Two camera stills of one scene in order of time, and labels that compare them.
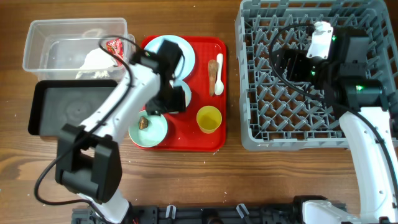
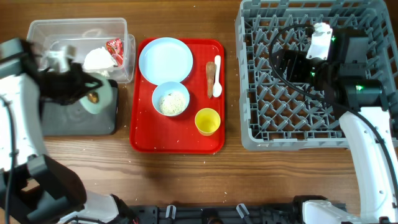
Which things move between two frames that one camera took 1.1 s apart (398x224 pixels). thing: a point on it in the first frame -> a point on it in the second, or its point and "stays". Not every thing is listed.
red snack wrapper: (116, 46) stays
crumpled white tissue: (96, 64) stays
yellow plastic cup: (208, 118) stays
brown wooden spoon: (212, 67) stays
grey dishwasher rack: (279, 112) stays
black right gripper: (297, 58) stays
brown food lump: (143, 122) -> (93, 98)
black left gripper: (178, 104) -> (73, 97)
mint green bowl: (151, 136) -> (105, 94)
